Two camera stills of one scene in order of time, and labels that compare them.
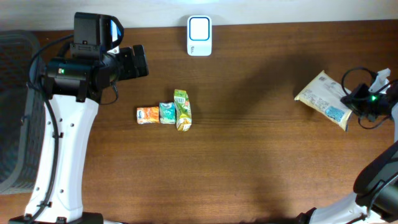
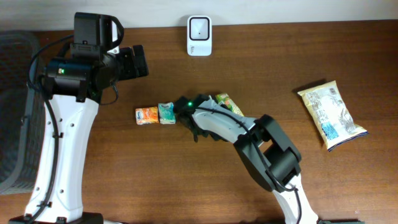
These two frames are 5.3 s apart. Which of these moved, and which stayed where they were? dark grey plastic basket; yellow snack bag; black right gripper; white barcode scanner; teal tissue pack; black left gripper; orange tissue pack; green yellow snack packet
Moved: black right gripper; yellow snack bag; green yellow snack packet
Stayed: white barcode scanner; orange tissue pack; teal tissue pack; dark grey plastic basket; black left gripper
